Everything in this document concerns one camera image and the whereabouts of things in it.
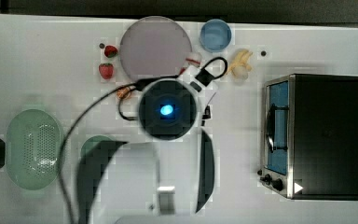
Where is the toy orange half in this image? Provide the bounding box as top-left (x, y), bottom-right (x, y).
top-left (116, 87), bottom-right (132, 100)

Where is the blue cup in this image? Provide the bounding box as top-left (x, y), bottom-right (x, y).
top-left (200, 19), bottom-right (232, 52)

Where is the red toy strawberry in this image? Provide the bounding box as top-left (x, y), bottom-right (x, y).
top-left (104, 45), bottom-right (118, 58)
top-left (99, 63), bottom-right (114, 79)

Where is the green plastic strainer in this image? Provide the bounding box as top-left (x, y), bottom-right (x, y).
top-left (6, 105), bottom-right (63, 198)

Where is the grey round plate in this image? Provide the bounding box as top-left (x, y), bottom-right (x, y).
top-left (119, 16), bottom-right (192, 81)

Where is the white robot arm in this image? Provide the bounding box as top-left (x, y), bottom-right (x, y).
top-left (76, 78), bottom-right (217, 224)

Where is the lower red toy strawberry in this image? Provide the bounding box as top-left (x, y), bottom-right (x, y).
top-left (99, 63), bottom-right (114, 79)

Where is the toaster oven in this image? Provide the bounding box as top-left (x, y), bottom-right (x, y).
top-left (257, 74), bottom-right (358, 201)

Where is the upper red toy strawberry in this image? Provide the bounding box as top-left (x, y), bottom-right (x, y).
top-left (104, 45), bottom-right (118, 58)

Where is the green mug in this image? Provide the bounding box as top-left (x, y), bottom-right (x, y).
top-left (81, 135), bottom-right (115, 158)

